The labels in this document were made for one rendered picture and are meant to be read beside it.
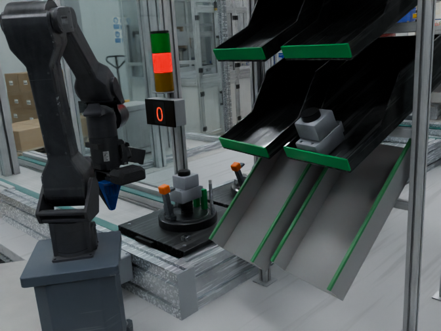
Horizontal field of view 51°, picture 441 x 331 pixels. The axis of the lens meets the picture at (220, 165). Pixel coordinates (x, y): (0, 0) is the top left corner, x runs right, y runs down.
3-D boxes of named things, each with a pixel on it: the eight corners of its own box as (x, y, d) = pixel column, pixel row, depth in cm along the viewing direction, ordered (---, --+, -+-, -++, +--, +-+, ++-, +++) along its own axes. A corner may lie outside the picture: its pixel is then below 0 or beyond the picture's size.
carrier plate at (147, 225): (184, 260, 96) (183, 251, 96) (118, 232, 113) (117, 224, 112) (258, 224, 113) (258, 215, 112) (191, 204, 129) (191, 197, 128)
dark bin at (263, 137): (269, 159, 78) (252, 123, 74) (223, 148, 88) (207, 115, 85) (367, 73, 89) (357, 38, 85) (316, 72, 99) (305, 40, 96)
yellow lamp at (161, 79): (163, 92, 122) (161, 73, 121) (151, 91, 126) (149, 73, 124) (178, 90, 126) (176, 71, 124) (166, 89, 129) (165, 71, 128)
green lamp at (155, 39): (159, 53, 120) (158, 33, 118) (147, 53, 123) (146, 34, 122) (174, 52, 123) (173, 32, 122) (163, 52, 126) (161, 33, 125)
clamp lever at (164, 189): (169, 218, 106) (163, 188, 104) (164, 216, 108) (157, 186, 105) (181, 211, 109) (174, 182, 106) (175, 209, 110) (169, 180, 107)
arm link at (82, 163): (46, 0, 62) (63, -3, 68) (-6, 4, 63) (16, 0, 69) (89, 211, 75) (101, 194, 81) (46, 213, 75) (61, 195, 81)
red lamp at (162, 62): (161, 73, 121) (159, 53, 120) (149, 73, 124) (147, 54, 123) (176, 71, 124) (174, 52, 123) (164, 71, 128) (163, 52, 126)
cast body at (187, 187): (182, 204, 107) (179, 175, 105) (170, 201, 110) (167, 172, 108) (208, 194, 113) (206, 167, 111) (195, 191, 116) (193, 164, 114)
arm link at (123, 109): (111, 77, 88) (128, 73, 100) (70, 79, 89) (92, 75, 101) (119, 136, 91) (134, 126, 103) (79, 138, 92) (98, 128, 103)
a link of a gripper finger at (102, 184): (105, 184, 91) (130, 176, 95) (95, 180, 93) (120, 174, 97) (109, 217, 92) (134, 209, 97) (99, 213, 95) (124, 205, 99)
